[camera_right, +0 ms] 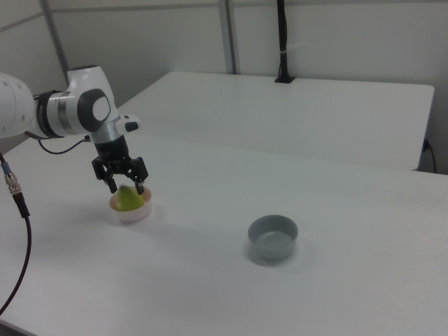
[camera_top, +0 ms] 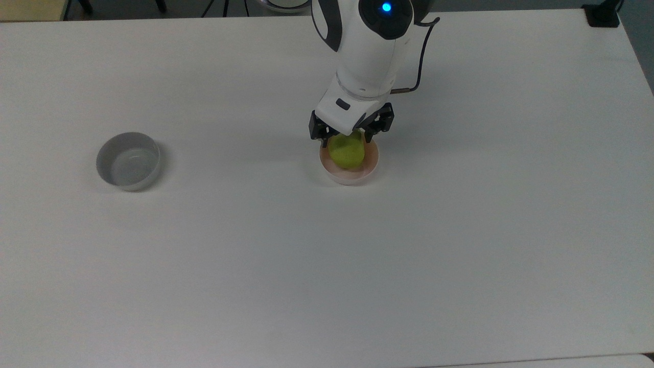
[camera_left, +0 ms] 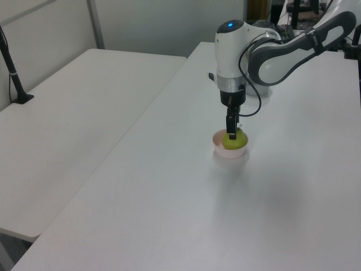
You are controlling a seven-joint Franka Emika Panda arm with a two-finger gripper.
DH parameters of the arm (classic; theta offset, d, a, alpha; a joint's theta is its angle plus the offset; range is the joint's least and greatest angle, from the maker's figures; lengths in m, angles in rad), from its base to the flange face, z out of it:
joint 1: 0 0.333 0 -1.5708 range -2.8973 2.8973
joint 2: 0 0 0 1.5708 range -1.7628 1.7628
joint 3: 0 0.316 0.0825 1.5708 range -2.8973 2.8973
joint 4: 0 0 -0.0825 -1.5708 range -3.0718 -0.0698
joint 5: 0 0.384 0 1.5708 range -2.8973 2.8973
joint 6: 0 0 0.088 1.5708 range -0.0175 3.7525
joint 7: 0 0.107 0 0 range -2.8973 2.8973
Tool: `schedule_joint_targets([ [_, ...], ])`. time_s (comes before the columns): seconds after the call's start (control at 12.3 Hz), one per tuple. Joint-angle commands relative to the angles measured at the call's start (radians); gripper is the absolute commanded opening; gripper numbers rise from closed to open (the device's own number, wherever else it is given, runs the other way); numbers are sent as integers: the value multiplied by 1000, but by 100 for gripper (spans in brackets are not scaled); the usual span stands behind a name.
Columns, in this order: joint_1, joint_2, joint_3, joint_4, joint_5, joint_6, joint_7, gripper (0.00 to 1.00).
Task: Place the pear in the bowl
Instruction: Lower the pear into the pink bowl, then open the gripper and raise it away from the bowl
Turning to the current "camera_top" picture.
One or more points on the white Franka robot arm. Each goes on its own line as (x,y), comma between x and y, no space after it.
(368,51)

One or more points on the yellow-green pear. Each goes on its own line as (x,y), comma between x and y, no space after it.
(346,152)

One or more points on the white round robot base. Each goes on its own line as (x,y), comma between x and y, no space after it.
(286,6)

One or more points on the black chair leg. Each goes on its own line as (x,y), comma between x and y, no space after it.
(161,5)
(86,6)

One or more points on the gripper body block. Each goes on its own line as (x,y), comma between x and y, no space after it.
(340,115)

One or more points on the grey bowl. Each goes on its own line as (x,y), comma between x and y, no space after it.
(127,166)

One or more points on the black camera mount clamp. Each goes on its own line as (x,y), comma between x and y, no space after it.
(602,15)

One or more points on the black tripod legs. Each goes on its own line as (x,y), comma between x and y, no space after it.
(225,6)

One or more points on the pink bowl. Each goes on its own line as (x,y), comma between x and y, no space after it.
(352,178)

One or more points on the wooden desk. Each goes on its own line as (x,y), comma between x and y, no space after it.
(30,9)

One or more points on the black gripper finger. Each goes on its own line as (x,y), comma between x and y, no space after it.
(318,130)
(382,121)

